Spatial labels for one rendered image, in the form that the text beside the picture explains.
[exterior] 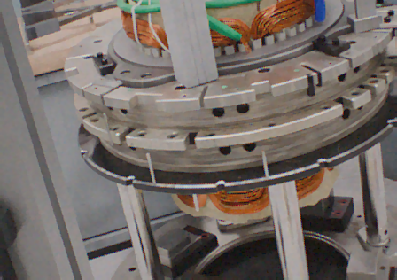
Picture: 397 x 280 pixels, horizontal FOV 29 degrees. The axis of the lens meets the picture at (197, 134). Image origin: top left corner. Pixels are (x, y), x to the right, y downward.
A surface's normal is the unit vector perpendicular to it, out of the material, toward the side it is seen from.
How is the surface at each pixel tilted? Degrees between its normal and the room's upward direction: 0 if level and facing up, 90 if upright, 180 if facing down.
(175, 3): 90
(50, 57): 90
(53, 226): 90
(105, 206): 90
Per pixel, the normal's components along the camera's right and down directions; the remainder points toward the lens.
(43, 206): 0.97, -0.10
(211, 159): -0.19, 0.46
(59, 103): 0.25, 0.38
